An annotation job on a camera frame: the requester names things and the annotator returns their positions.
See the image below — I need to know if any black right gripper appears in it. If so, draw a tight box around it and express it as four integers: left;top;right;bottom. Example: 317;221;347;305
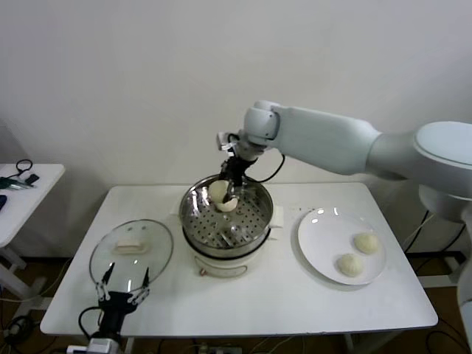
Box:
220;157;255;204

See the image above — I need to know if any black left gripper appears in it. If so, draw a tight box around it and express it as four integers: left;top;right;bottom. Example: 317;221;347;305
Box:
94;262;151;335

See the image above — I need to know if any round glass pot lid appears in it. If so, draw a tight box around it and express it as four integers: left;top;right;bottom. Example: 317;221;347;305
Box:
89;219;174;294

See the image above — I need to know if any perforated steel steamer basket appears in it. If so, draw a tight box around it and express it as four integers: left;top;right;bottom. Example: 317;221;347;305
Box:
170;173;285;259

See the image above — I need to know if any white electric cooker base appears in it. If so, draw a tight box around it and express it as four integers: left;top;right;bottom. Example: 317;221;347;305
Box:
182;221;282;280

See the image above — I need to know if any large white round plate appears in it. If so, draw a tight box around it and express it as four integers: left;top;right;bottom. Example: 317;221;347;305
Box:
296;207;388;285

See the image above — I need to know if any white side table with tools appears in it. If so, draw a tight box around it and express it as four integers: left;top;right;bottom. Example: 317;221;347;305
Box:
0;164;66;307

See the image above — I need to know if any green hand tool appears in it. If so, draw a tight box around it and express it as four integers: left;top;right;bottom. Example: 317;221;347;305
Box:
0;176;36;191

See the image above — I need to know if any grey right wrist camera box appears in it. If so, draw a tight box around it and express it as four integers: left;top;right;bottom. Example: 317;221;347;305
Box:
215;131;239;152

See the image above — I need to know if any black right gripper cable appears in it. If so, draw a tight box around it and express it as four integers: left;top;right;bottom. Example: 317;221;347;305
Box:
254;153;287;184

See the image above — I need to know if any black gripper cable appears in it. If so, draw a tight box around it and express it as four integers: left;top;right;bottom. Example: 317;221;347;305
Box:
254;153;287;184
78;305;104;340

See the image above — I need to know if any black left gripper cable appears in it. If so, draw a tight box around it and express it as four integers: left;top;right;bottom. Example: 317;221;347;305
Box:
78;305;104;340

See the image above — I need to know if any black cable bundle on floor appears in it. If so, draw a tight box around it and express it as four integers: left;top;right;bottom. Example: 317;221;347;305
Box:
0;315;41;339

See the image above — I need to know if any thin white cable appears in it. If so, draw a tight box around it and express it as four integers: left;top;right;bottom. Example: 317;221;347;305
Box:
401;221;427;250

